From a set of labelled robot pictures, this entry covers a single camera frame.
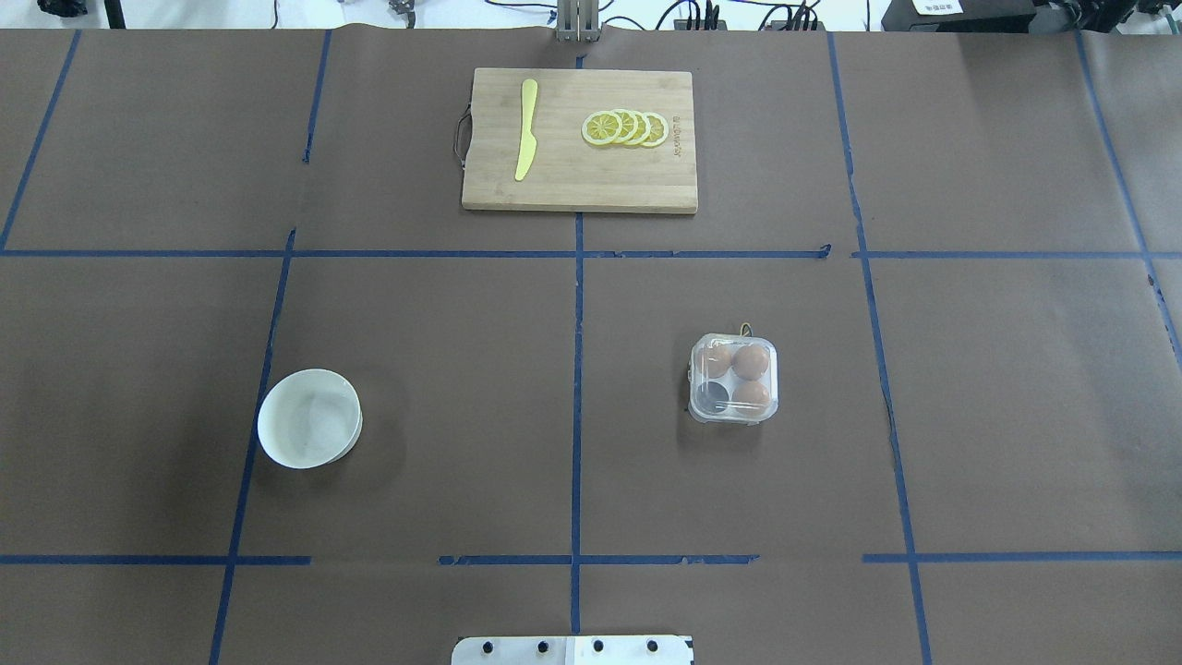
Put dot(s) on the clear plastic egg box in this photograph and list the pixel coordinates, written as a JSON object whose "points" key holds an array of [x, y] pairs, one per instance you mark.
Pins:
{"points": [[712, 401]]}

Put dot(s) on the brown egg carried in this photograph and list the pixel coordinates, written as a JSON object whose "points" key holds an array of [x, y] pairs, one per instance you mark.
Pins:
{"points": [[751, 398]]}

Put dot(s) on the white paper bowl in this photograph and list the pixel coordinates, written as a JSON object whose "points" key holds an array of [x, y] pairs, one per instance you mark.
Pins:
{"points": [[310, 418]]}

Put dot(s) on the brown egg in box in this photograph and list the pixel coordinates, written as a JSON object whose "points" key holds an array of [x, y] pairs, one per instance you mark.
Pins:
{"points": [[715, 360], [751, 362]]}

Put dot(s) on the wooden cutting board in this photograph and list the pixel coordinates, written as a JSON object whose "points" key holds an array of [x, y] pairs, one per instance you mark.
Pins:
{"points": [[569, 175]]}

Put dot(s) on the yellow lemon slice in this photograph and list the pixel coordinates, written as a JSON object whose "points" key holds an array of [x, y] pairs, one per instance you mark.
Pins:
{"points": [[602, 128]]}

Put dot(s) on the yellow plastic knife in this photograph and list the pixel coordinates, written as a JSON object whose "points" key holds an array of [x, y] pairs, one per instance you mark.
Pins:
{"points": [[527, 148]]}

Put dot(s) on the aluminium frame post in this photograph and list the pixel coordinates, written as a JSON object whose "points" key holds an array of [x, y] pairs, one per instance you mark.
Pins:
{"points": [[578, 21]]}

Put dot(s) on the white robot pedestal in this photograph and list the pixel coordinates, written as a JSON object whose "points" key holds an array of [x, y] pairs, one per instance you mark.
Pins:
{"points": [[575, 649]]}

